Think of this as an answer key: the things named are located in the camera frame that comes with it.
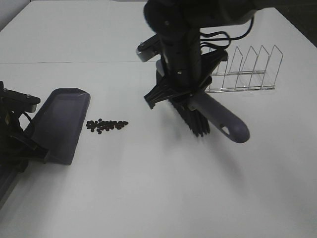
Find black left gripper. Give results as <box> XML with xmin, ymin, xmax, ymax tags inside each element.
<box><xmin>0</xmin><ymin>81</ymin><xmax>49</xmax><ymax>173</ymax></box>

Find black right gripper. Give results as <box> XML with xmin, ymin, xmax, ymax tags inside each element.
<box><xmin>144</xmin><ymin>37</ymin><xmax>228</xmax><ymax>109</ymax></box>

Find grey hand brush black bristles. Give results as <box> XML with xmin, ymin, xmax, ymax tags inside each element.
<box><xmin>168</xmin><ymin>89</ymin><xmax>250</xmax><ymax>144</ymax></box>

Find grey plastic dustpan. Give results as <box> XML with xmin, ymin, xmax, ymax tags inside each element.
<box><xmin>0</xmin><ymin>87</ymin><xmax>92</xmax><ymax>209</ymax></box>

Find pile of coffee beans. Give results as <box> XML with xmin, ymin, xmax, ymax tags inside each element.
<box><xmin>85</xmin><ymin>119</ymin><xmax>129</xmax><ymax>134</ymax></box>

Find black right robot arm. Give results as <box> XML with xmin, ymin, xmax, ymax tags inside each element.
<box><xmin>137</xmin><ymin>0</ymin><xmax>269</xmax><ymax>108</ymax></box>

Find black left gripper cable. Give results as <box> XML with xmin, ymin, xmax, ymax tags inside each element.
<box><xmin>17</xmin><ymin>111</ymin><xmax>34</xmax><ymax>132</ymax></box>

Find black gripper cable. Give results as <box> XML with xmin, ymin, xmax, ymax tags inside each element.
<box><xmin>17</xmin><ymin>111</ymin><xmax>34</xmax><ymax>132</ymax></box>
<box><xmin>199</xmin><ymin>7</ymin><xmax>256</xmax><ymax>54</ymax></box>

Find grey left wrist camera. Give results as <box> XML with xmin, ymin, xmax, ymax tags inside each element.
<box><xmin>0</xmin><ymin>89</ymin><xmax>41</xmax><ymax>113</ymax></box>

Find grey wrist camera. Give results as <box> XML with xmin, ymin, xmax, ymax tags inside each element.
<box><xmin>136</xmin><ymin>34</ymin><xmax>162</xmax><ymax>62</ymax></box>
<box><xmin>0</xmin><ymin>89</ymin><xmax>41</xmax><ymax>113</ymax></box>

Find chrome wire dish rack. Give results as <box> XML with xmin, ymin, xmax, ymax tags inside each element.
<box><xmin>205</xmin><ymin>45</ymin><xmax>284</xmax><ymax>93</ymax></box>

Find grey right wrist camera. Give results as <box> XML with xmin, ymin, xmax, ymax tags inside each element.
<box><xmin>136</xmin><ymin>34</ymin><xmax>162</xmax><ymax>62</ymax></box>

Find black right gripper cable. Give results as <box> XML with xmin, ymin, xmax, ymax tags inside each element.
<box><xmin>199</xmin><ymin>7</ymin><xmax>256</xmax><ymax>54</ymax></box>

